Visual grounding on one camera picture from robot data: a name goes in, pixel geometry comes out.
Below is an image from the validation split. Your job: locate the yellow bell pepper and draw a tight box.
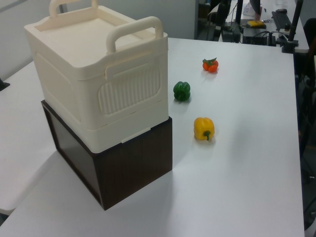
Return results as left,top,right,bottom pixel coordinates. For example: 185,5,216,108
194,117,215,142

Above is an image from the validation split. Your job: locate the orange tomato cluster with leaves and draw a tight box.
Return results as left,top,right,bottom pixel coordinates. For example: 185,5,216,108
202,57,219,73

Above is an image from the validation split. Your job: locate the green bell pepper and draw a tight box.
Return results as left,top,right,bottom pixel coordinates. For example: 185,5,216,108
173,81,192,102

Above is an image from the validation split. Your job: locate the black upright pole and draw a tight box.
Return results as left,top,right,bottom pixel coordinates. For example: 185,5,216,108
234,0,244,26

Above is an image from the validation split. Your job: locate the black computer keyboard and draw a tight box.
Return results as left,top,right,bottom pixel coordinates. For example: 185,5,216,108
271,10,291,32

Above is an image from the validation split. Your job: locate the black electronics box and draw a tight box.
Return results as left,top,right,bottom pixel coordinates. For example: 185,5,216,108
242,27,277,46

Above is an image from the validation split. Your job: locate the black monitor pole with clamp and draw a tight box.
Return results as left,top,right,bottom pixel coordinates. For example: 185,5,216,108
281,0,304,53

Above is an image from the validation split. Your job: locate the black desk clamp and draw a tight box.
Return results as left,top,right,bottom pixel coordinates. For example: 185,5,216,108
0,78,11,92

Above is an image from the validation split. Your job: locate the yellow sponge block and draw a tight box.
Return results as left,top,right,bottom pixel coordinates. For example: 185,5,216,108
246,20,267,29

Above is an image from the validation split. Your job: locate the cream plastic storage cabinet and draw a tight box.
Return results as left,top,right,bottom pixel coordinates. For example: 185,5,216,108
24,0,170,154

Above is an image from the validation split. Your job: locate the dark brown wooden box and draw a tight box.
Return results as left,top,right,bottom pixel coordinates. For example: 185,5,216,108
40,100,173,211

